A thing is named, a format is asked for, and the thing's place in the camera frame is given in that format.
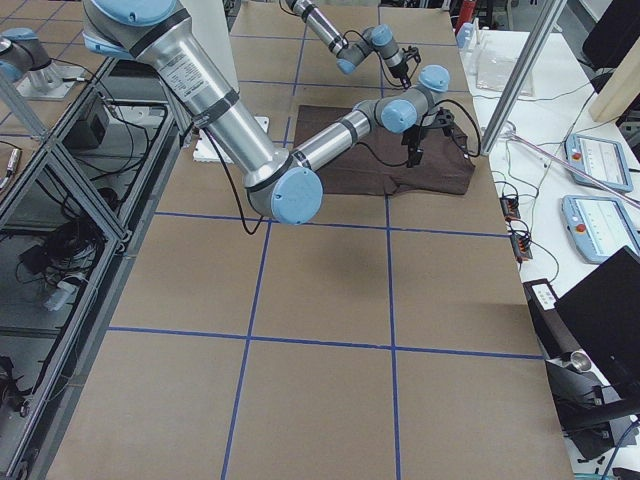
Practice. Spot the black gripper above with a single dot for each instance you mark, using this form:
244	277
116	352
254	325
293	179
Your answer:
416	137
401	75

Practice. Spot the dark brown t-shirt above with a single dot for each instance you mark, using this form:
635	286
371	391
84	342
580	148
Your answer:
377	166

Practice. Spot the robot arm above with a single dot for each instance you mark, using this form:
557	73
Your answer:
345	37
280	184

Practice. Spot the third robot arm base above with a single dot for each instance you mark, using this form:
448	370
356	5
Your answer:
26	63

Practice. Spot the clear plastic bag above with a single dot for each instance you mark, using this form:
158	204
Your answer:
493	69

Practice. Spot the reacher grabber stick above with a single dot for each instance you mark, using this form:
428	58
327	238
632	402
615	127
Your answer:
509	134

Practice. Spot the red cylinder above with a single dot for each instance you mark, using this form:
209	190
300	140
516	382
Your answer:
466	11

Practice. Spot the small orange circuit board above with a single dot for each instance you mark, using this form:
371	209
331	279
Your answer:
510	207

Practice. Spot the far blue teach pendant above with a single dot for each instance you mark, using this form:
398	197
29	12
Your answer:
601	159

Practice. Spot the blue teach pendant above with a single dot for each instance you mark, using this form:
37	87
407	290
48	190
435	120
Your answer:
601	159
598	226

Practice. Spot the near blue teach pendant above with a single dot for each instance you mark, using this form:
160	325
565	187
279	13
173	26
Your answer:
598	226

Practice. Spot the black box with label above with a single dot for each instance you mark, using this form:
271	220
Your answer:
554	335

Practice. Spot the black monitor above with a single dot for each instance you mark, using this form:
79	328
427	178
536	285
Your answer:
602	314

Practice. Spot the metal cup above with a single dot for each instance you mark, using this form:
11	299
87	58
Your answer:
577	361

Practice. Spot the aluminium frame post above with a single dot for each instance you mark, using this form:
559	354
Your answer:
532	48

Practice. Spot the white camera pillar base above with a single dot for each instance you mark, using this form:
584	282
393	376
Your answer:
231	132

